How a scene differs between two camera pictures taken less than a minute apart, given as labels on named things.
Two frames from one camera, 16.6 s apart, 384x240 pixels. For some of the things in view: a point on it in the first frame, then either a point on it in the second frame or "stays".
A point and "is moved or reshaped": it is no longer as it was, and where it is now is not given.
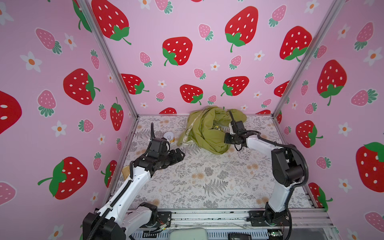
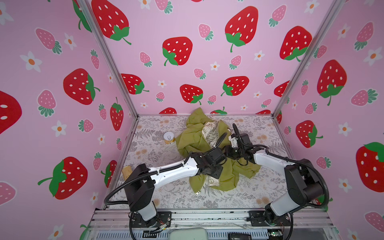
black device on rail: [239, 236] stays
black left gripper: [179, 158] to [219, 168]
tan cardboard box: [126, 172] stays
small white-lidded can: [169, 136] stays
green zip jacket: [207, 126] is moved or reshaped
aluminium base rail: [301, 218] stays
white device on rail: [188, 234] stays
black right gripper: [226, 139] to [227, 151]
